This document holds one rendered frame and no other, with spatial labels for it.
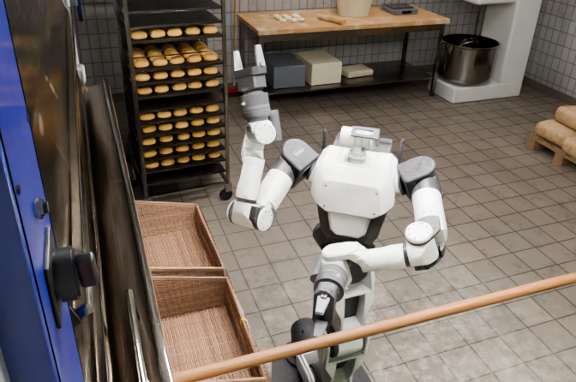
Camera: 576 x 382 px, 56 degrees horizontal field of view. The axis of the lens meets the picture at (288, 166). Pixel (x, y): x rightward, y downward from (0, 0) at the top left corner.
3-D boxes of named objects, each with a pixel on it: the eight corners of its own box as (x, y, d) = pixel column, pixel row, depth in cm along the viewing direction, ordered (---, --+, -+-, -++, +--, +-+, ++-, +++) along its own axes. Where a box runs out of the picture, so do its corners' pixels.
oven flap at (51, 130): (61, 330, 67) (-40, 212, 56) (62, 15, 215) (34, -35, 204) (95, 312, 68) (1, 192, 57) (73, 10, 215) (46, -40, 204)
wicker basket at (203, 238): (112, 323, 221) (104, 269, 208) (102, 245, 268) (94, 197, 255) (228, 296, 237) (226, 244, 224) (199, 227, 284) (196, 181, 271)
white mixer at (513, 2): (453, 106, 607) (476, -16, 546) (421, 87, 662) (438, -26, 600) (525, 98, 639) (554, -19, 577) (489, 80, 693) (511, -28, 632)
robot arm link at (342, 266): (351, 297, 156) (357, 273, 165) (342, 267, 152) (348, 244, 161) (314, 300, 160) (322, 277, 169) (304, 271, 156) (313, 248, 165)
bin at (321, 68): (311, 86, 587) (312, 64, 576) (293, 72, 628) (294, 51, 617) (340, 82, 599) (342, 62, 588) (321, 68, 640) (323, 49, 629)
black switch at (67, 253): (57, 330, 45) (31, 220, 39) (57, 283, 50) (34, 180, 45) (104, 319, 46) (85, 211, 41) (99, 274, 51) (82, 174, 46)
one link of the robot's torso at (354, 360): (299, 375, 244) (315, 318, 212) (339, 363, 250) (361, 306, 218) (311, 408, 234) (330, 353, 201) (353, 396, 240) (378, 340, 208)
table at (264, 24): (258, 116, 565) (258, 31, 523) (237, 91, 631) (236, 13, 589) (437, 96, 635) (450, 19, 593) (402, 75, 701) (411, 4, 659)
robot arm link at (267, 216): (236, 234, 176) (269, 183, 187) (268, 243, 169) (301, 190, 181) (222, 212, 168) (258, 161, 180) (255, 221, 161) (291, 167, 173)
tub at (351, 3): (343, 19, 578) (345, -2, 568) (327, 10, 613) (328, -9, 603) (379, 17, 591) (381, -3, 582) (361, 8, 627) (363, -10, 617)
